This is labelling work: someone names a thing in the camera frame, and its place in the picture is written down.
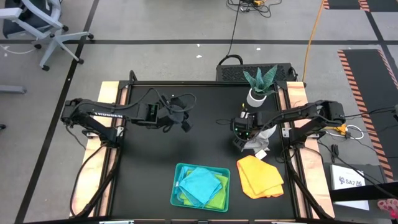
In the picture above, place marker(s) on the black mat with striped edge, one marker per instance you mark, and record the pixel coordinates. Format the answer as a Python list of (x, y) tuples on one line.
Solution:
[(342, 3), (381, 4), (367, 93)]

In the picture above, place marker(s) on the pink patterned object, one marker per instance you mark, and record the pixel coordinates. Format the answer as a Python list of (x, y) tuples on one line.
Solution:
[(388, 208)]

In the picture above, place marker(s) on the grey floor bar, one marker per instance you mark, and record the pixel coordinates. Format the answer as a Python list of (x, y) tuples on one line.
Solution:
[(12, 89)]

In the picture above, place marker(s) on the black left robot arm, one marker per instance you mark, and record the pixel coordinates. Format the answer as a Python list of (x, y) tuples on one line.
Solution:
[(102, 113)]

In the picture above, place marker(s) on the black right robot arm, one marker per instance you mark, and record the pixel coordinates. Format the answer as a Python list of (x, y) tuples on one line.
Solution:
[(304, 112)]

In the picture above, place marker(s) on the grey metal bracket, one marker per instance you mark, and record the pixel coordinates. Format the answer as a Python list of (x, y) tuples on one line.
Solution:
[(90, 134), (285, 132)]

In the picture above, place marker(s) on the small yellow block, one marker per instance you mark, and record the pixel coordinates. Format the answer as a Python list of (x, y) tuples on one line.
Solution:
[(243, 107)]

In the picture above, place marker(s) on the light blue microfiber towel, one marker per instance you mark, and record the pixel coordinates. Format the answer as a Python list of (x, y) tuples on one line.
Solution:
[(182, 172)]

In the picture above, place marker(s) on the grey microfiber towel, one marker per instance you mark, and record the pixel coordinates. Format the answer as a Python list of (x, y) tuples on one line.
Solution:
[(261, 138)]

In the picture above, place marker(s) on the wooden side board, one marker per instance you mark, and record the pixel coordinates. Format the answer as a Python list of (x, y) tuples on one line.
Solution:
[(311, 174), (93, 174)]

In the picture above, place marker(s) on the white labelled box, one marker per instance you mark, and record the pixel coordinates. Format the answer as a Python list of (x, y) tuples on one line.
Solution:
[(348, 186)]

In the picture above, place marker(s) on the black diagonal beam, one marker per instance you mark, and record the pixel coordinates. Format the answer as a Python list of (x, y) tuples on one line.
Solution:
[(357, 193)]

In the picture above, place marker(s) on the artificial plant in white pot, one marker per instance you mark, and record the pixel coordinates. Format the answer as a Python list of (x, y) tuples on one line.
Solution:
[(259, 87)]

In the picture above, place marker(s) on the lime green microfiber towel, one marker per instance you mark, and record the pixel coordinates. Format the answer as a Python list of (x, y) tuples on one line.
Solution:
[(222, 196)]

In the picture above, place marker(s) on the white office chair dark seat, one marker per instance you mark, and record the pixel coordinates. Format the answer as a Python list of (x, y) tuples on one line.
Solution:
[(53, 37)]

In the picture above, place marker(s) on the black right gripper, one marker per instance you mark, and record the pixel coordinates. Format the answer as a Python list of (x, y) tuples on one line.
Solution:
[(245, 124)]

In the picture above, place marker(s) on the small white card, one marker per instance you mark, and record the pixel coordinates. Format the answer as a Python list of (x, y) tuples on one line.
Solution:
[(260, 154)]

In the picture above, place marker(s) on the orange-yellow microfiber towel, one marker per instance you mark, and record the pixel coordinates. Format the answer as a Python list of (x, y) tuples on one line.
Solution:
[(258, 177)]

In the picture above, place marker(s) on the black power adapter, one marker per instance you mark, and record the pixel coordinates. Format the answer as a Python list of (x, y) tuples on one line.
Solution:
[(335, 149)]

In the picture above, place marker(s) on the black computer case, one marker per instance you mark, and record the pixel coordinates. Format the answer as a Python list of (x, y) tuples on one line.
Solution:
[(230, 73)]

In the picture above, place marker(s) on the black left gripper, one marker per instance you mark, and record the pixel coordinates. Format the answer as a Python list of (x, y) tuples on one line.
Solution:
[(172, 113)]

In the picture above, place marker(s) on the black aluminium table frame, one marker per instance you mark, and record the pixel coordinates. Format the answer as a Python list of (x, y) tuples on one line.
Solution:
[(202, 82)]

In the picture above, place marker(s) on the teal microfiber towel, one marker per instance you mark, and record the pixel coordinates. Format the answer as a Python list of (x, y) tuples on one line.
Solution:
[(199, 186)]

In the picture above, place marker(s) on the teal translucent plastic tray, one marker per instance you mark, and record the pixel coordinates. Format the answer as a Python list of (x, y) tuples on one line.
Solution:
[(173, 199)]

